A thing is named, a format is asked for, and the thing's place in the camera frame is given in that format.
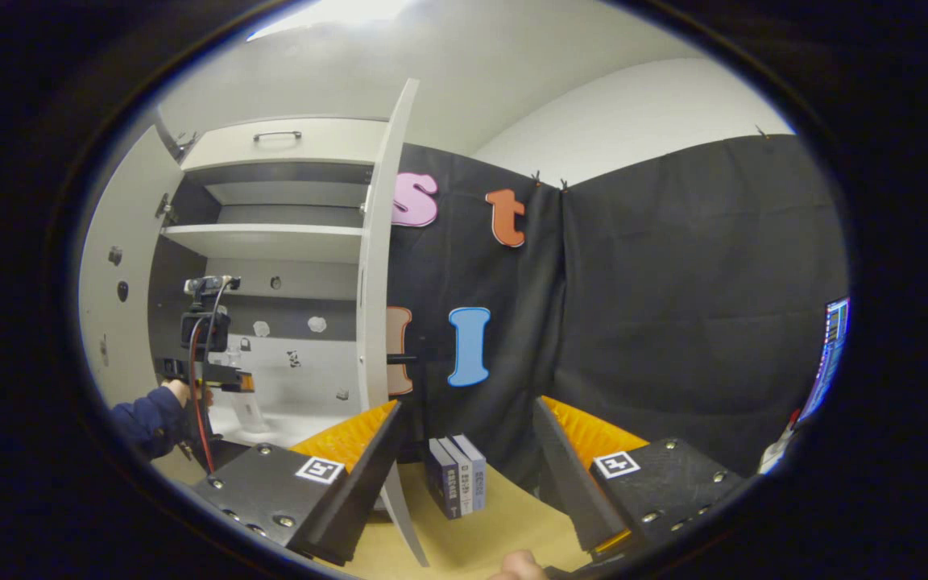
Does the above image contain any dark blue book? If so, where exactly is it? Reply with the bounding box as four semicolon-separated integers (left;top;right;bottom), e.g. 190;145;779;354
428;437;462;521

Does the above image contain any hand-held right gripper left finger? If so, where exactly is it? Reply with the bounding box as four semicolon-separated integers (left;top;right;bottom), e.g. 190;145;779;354
178;400;406;567

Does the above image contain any white cabinet shelf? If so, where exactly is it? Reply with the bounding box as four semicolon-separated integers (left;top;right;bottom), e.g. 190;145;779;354
205;181;370;208
160;224;366;264
210;403;368;448

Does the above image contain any white cabinet door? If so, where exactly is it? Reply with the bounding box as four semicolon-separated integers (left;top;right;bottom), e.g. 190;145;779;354
355;78;430;567
77;121;187;408

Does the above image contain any light blue book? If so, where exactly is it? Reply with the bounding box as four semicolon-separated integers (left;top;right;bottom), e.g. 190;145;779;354
454;434;487;512

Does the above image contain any white plastic object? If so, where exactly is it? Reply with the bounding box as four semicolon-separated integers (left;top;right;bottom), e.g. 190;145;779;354
758;417;797;476

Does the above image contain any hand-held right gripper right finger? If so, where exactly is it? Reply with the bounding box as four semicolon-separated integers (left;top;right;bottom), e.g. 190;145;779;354
532;396;748;569

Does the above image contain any black backdrop cloth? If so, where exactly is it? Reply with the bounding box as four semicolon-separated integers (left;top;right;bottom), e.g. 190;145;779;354
557;133;850;478
387;143;566;492

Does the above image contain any clear plastic bottle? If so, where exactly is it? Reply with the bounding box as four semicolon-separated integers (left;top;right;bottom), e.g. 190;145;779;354
222;338;269;433

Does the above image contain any computer monitor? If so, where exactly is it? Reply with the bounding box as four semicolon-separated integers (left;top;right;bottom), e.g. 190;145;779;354
798;296;851;425

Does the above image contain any red cable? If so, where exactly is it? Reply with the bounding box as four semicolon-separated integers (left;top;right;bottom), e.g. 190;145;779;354
188;317;217;474

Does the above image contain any white and grey cabinet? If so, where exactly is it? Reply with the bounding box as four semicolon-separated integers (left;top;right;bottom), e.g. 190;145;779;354
148;115;388;452

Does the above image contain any grey book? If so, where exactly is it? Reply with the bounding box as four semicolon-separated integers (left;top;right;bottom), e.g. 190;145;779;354
440;436;474;517

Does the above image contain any white cabinet drawer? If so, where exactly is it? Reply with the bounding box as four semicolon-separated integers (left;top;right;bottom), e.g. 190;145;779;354
180;117;388;172

